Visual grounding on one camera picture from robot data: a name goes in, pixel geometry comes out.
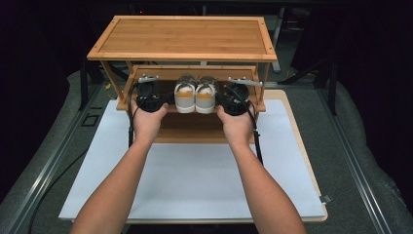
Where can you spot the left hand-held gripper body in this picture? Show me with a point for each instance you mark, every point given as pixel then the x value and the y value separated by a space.
pixel 147 100

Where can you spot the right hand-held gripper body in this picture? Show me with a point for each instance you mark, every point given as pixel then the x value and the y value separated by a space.
pixel 235 100

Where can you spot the wooden three-tier shoe rack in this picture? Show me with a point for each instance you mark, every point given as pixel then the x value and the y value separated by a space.
pixel 185 37

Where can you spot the white sneaker with orange heel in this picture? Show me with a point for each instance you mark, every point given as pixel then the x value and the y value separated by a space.
pixel 205 100
pixel 185 99

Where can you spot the small metal clip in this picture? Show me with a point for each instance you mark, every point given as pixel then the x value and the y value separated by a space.
pixel 325 199

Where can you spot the grey metal stand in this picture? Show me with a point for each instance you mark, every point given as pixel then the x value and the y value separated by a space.
pixel 277 39

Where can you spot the small yellow tag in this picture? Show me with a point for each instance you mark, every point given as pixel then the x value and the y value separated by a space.
pixel 108 87

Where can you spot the white table mat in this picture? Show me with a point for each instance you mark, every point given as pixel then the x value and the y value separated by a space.
pixel 195 182

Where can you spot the person's right hand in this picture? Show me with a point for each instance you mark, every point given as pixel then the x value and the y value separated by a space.
pixel 237 128

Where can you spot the person's left hand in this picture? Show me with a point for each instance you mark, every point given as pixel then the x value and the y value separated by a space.
pixel 147 125

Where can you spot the black stand leg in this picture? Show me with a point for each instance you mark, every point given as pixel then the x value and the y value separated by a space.
pixel 83 87
pixel 332 91

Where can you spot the grey metal floor rail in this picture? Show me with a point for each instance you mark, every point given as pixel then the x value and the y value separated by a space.
pixel 48 169
pixel 354 162

